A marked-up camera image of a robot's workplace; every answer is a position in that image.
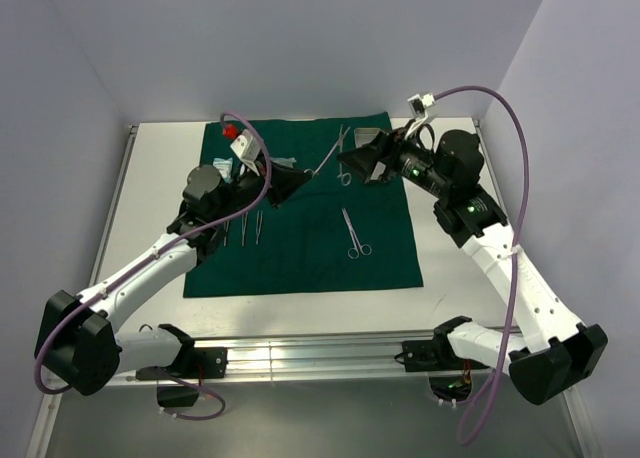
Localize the green white gauze bag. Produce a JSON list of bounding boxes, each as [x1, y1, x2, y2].
[[271, 157, 297, 168]]

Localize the metal surgical kit tray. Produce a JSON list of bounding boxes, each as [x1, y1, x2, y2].
[[354, 127, 381, 148]]

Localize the curved tip steel tweezers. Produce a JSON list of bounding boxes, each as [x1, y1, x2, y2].
[[241, 212, 250, 247]]

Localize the white gauze packet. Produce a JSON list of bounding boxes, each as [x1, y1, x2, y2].
[[212, 158, 233, 183]]

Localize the long steel tweezers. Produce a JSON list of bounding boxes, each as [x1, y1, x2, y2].
[[223, 221, 230, 247]]

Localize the dark green surgical cloth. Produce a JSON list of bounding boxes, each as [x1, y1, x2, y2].
[[183, 112, 423, 299]]

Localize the steel surgical scissors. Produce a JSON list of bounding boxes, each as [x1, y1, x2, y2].
[[342, 208, 372, 260]]

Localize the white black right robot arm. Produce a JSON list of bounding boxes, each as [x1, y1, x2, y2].
[[338, 128, 608, 405]]

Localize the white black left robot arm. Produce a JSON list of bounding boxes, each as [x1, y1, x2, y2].
[[34, 163, 312, 396]]

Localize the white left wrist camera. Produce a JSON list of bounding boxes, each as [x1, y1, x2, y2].
[[222, 124, 263, 176]]

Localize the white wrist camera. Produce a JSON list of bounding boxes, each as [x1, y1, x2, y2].
[[407, 93, 438, 121], [222, 124, 263, 176]]

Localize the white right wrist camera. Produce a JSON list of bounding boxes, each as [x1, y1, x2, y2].
[[407, 93, 438, 121]]

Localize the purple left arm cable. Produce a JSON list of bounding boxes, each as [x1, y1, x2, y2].
[[33, 110, 273, 421]]

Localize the aluminium table edge rail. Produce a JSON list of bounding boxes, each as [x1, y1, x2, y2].
[[89, 125, 139, 288]]

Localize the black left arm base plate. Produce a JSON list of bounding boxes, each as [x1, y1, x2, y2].
[[161, 347, 228, 380]]

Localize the aluminium front frame rail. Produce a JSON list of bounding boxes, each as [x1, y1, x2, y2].
[[47, 330, 574, 387]]

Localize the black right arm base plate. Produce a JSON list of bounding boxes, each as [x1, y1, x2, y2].
[[394, 339, 487, 373]]

